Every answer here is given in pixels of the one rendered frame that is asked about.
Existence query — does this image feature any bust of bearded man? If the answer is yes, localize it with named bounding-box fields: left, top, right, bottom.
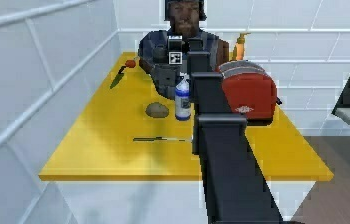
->
left=137, top=0, right=231, bottom=100

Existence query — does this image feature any dark green utensil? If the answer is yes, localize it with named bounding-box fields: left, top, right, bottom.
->
left=109, top=65, right=127, bottom=90

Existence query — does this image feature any dark handled knife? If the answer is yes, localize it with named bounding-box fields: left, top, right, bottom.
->
left=132, top=135, right=194, bottom=144

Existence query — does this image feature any brown potato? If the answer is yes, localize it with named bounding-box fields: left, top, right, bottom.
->
left=144, top=101, right=171, bottom=119

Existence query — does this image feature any orange pump bottle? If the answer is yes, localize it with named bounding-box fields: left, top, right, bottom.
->
left=231, top=31, right=252, bottom=62

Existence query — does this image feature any blue and white spray can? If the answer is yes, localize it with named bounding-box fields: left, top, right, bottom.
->
left=174, top=73, right=193, bottom=122

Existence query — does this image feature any red toaster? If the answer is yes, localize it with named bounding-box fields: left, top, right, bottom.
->
left=217, top=59, right=283, bottom=122

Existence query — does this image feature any yellow top white table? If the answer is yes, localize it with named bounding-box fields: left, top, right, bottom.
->
left=38, top=51, right=335, bottom=224

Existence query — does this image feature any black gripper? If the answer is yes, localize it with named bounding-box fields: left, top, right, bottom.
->
left=151, top=44, right=179, bottom=99

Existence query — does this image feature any red tomato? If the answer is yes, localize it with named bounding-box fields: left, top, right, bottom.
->
left=124, top=58, right=138, bottom=70

